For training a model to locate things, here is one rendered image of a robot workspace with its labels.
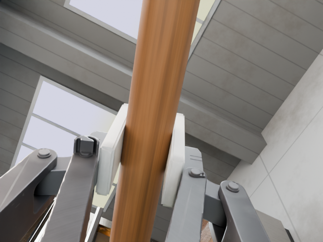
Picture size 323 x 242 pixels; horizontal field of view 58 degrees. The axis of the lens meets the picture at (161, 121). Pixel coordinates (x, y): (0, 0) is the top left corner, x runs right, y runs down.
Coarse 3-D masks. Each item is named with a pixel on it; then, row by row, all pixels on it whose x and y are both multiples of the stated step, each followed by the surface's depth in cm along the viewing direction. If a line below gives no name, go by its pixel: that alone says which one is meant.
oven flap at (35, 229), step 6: (48, 210) 194; (42, 216) 192; (48, 216) 194; (36, 222) 186; (42, 222) 185; (36, 228) 179; (30, 234) 176; (36, 234) 177; (24, 240) 172; (30, 240) 170
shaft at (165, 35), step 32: (160, 0) 14; (192, 0) 14; (160, 32) 15; (192, 32) 16; (160, 64) 15; (160, 96) 16; (128, 128) 17; (160, 128) 17; (128, 160) 18; (160, 160) 18; (128, 192) 19; (128, 224) 19
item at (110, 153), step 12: (120, 120) 18; (108, 132) 17; (120, 132) 17; (108, 144) 15; (120, 144) 17; (108, 156) 15; (120, 156) 19; (108, 168) 15; (108, 180) 15; (96, 192) 16; (108, 192) 16
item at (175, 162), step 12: (180, 120) 20; (180, 132) 18; (180, 144) 16; (168, 156) 18; (180, 156) 15; (168, 168) 15; (180, 168) 15; (168, 180) 15; (168, 192) 15; (168, 204) 16
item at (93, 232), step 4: (100, 208) 204; (100, 212) 201; (100, 216) 198; (96, 220) 193; (96, 224) 190; (96, 228) 187; (92, 232) 183; (92, 236) 180; (88, 240) 177; (92, 240) 178
